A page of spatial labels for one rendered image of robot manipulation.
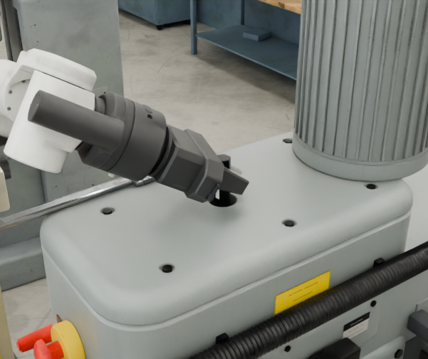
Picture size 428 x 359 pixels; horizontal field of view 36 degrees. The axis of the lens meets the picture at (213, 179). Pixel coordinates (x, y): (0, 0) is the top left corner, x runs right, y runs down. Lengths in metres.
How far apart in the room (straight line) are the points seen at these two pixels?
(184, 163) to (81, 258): 0.16
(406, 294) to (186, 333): 0.44
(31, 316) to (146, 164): 2.98
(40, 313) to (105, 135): 3.04
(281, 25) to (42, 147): 6.69
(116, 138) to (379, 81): 0.34
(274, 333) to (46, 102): 0.36
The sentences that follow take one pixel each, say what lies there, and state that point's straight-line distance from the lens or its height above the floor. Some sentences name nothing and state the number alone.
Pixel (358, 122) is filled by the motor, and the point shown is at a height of 1.97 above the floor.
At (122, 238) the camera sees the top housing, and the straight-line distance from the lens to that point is 0.78.
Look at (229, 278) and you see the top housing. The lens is 0.74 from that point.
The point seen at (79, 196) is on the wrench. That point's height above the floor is 1.90.
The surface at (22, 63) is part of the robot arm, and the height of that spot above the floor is 2.08.
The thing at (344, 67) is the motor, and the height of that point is 2.05.
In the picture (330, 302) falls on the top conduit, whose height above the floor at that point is 1.80.
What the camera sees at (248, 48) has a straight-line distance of 6.90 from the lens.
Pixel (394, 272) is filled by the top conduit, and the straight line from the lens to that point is 0.90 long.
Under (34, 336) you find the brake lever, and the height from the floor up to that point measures 1.71.
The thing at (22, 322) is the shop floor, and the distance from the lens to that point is 3.67.
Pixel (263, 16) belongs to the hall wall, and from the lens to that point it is 7.57.
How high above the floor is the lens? 2.33
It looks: 29 degrees down
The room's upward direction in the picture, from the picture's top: straight up
